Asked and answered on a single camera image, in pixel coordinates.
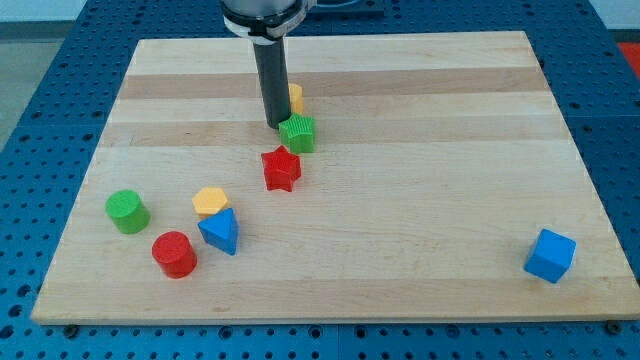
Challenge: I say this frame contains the green star block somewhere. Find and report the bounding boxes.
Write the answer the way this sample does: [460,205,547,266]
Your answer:
[279,113,315,154]

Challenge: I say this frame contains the wooden board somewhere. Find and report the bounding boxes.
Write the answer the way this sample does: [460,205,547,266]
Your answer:
[32,31,639,325]

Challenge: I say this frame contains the blue triangle block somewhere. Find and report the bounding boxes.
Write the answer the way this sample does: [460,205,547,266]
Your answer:
[198,208,239,256]

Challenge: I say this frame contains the red star block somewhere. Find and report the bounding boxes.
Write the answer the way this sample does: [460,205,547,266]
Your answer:
[261,145,302,192]

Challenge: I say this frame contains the green cylinder block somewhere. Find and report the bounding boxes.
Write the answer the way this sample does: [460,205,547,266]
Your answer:
[105,189,151,234]

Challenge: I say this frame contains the yellow block behind rod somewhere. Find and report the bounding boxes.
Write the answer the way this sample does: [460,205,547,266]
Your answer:
[288,83,304,114]

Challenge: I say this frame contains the red cylinder block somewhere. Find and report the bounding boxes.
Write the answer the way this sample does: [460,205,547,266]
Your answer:
[151,231,197,279]

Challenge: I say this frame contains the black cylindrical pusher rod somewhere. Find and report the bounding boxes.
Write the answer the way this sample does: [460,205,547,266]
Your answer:
[254,38,291,129]

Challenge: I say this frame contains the yellow hexagon block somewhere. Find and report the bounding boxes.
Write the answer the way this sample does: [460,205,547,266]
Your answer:
[192,187,229,219]

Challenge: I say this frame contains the blue cube block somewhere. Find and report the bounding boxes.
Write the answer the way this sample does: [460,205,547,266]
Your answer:
[523,228,577,284]

